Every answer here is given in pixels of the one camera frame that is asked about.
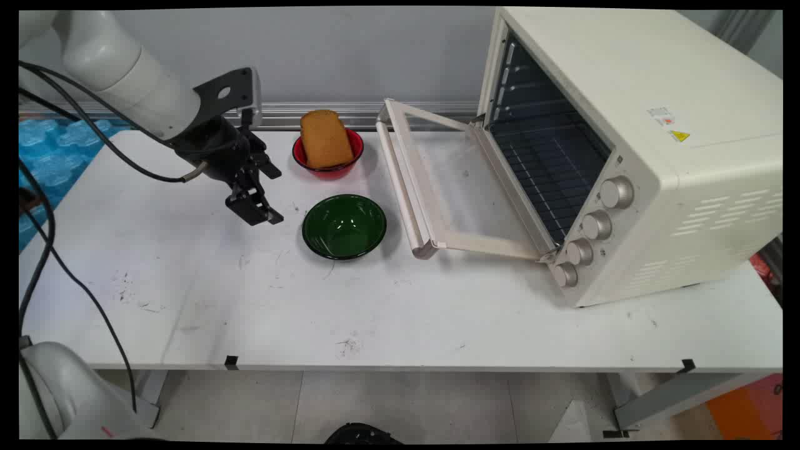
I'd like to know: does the blue bubble foam sheet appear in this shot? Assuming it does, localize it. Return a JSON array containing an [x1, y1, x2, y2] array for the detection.
[[19, 117, 133, 252]]

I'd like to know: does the red packet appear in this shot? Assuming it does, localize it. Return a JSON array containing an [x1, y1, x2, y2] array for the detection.
[[749, 252, 783, 298]]

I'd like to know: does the large silver oven knob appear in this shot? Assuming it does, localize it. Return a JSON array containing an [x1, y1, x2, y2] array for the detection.
[[599, 176, 635, 209]]

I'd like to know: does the cream toaster oven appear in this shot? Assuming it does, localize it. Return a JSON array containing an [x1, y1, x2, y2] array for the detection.
[[476, 7, 783, 309]]

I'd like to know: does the aluminium rail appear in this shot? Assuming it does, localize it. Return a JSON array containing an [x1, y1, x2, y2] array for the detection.
[[19, 100, 483, 133]]

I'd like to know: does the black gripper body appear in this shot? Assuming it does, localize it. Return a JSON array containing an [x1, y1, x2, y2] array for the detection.
[[171, 116, 268, 186]]

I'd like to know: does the grey table leg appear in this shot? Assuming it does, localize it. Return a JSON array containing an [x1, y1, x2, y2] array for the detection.
[[611, 372, 754, 433], [132, 370, 171, 430]]

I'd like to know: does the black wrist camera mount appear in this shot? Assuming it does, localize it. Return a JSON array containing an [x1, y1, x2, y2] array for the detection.
[[192, 67, 264, 129]]

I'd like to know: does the red bowl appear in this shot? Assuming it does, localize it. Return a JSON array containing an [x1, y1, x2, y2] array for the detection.
[[292, 128, 365, 181]]

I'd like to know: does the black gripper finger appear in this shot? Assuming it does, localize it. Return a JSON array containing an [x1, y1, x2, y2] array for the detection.
[[249, 127, 283, 181], [225, 167, 285, 227]]

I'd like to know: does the glass oven door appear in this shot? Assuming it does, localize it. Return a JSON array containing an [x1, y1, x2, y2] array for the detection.
[[375, 98, 561, 262]]

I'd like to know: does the wire oven rack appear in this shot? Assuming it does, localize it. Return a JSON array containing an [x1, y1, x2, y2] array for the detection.
[[494, 122, 611, 246]]

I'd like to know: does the green bowl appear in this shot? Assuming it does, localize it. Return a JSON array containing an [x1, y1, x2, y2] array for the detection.
[[301, 194, 388, 261]]

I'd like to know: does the brown bread slice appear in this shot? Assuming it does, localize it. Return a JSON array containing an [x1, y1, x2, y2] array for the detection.
[[299, 109, 355, 169]]

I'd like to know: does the orange box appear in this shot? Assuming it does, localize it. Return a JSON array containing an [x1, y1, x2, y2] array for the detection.
[[705, 373, 783, 441]]

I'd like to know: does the black round object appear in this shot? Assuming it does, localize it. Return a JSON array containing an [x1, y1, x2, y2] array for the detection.
[[324, 422, 405, 446]]

